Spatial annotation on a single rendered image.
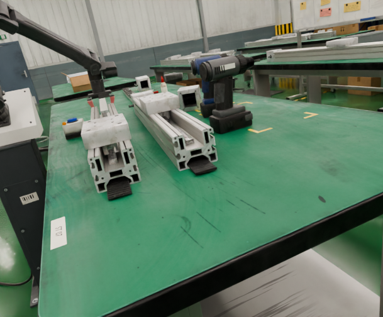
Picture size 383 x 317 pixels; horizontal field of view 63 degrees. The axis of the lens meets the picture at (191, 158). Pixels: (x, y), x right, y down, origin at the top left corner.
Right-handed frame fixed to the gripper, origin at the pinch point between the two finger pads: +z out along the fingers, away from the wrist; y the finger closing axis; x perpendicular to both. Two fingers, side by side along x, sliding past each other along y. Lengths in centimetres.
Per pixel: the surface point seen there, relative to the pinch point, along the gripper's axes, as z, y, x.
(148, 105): -7, 13, -53
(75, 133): 2.8, -13.3, -20.2
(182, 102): 0.0, 33.0, -19.9
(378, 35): -4, 224, 63
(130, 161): -1, 2, -84
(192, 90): -4.1, 37.7, -21.8
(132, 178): 3, 2, -84
